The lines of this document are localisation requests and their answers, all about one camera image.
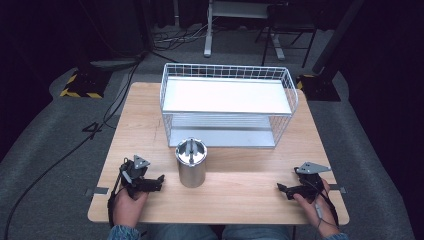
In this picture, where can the grey tape strip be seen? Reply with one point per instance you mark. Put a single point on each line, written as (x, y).
(98, 191)
(338, 189)

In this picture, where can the person's right hand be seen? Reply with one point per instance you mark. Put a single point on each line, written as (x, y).
(316, 213)

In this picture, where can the steel cylinder canister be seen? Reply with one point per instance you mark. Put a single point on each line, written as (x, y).
(191, 163)

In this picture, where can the person's left hand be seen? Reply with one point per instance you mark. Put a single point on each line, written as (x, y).
(128, 208)

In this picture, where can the black chair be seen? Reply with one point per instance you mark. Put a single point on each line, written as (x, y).
(290, 23)

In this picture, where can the dark slanted pole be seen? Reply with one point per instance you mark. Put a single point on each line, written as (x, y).
(336, 36)

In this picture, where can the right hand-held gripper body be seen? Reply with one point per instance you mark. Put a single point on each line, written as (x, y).
(311, 181)

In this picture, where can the black yellow striped stand base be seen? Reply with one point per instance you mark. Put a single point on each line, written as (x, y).
(85, 85)
(318, 88)

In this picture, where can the white desk frame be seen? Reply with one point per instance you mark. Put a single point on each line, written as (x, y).
(230, 10)

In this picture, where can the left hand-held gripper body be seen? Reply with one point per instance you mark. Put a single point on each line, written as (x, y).
(135, 171)

